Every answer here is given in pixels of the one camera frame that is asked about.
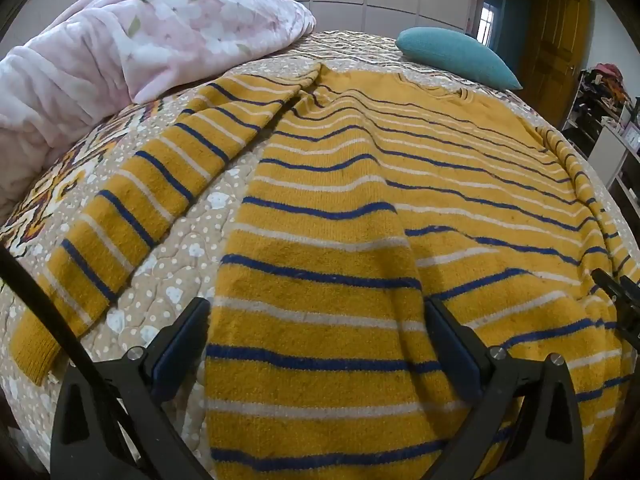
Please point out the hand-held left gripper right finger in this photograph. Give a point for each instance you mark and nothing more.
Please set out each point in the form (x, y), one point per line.
(450, 350)

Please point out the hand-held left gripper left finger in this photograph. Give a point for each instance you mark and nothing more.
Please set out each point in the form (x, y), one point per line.
(172, 360)

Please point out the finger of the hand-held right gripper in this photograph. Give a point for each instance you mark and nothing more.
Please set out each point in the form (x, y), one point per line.
(622, 300)

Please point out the yellow striped knit sweater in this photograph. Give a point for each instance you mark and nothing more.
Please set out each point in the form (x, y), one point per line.
(325, 220)

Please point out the beige patterned quilted bedspread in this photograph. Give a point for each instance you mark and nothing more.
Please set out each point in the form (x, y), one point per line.
(165, 260)

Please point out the cluttered shelf unit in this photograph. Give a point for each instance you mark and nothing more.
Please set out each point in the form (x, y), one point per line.
(600, 110)

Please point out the wooden door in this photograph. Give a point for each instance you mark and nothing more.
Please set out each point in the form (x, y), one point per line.
(555, 45)

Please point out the teal pillow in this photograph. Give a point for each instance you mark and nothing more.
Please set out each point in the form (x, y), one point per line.
(450, 52)

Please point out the window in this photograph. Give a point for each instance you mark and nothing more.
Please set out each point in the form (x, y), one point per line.
(487, 20)

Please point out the pink floral blanket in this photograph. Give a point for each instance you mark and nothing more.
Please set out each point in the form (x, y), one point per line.
(150, 35)

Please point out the rounded bed headboard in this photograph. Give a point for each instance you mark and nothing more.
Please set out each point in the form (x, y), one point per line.
(25, 15)

